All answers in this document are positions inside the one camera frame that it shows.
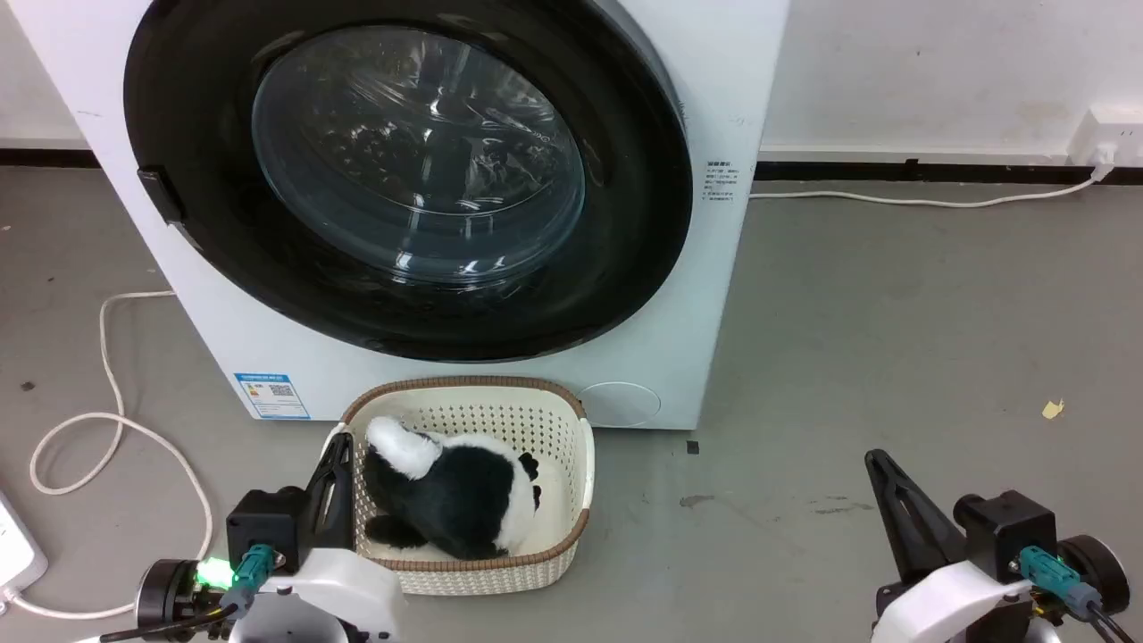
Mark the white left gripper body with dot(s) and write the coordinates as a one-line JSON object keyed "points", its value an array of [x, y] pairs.
{"points": [[348, 594]]}

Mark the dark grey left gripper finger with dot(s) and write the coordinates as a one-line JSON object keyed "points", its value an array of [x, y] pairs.
{"points": [[321, 509], [346, 500]]}

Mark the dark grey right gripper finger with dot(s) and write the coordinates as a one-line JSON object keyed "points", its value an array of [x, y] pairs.
{"points": [[911, 518]]}

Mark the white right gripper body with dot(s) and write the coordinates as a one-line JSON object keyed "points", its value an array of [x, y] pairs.
{"points": [[946, 607]]}

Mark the black round washer door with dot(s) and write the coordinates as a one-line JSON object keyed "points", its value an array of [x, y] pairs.
{"points": [[223, 259]]}

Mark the white front-load washing machine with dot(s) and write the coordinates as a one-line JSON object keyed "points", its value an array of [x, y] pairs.
{"points": [[732, 80]]}

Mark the black white panda plush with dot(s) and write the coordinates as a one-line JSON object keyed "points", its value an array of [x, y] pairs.
{"points": [[464, 500]]}

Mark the blue energy label sticker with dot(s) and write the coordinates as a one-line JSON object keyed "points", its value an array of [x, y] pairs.
{"points": [[272, 396]]}

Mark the yellow paper scrap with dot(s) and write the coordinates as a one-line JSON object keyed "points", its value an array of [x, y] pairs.
{"points": [[1054, 409]]}

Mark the cream plastic laundry basket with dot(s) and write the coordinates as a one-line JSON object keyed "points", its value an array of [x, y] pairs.
{"points": [[563, 446]]}

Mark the round white filter cover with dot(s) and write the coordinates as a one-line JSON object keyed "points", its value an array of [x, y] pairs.
{"points": [[620, 404]]}

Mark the white power strip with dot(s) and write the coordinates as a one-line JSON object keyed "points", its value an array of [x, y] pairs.
{"points": [[16, 545]]}

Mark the small printed text sticker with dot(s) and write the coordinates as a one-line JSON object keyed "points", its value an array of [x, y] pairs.
{"points": [[721, 181]]}

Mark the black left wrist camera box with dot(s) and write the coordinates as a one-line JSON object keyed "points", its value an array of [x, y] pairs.
{"points": [[263, 522]]}

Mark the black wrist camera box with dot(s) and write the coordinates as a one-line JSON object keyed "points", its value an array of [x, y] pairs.
{"points": [[1005, 527], [263, 522]]}

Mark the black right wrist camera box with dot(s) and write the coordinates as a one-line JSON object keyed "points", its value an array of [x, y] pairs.
{"points": [[1005, 527]]}

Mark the white wall socket box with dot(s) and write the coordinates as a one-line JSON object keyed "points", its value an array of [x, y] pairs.
{"points": [[1112, 129]]}

